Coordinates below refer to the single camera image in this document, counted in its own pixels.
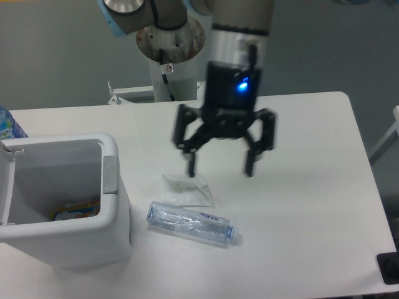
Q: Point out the clear empty plastic bottle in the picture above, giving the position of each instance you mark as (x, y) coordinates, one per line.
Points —
(192, 225)

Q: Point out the black table clamp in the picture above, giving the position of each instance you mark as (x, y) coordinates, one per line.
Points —
(388, 265)

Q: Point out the white metal base frame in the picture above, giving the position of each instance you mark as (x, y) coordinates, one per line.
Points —
(131, 92)

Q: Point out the blue labelled bottle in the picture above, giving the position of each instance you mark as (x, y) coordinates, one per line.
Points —
(10, 128)

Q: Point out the crumpled clear plastic wrapper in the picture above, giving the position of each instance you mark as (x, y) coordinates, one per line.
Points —
(180, 190)

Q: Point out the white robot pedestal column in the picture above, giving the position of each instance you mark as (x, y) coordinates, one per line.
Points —
(172, 55)

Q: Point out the colourful snack packet in bin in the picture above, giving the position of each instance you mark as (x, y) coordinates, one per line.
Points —
(77, 210)

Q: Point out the white frame at right edge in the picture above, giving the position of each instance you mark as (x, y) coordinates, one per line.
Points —
(386, 141)

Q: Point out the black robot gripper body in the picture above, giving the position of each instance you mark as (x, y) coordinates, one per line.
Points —
(229, 100)

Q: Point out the white trash can lid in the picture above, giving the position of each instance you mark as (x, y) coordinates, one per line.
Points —
(9, 149)

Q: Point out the white plastic trash can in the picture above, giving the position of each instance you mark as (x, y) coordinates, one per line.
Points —
(63, 200)

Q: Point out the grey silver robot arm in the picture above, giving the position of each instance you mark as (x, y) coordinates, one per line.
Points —
(236, 31)

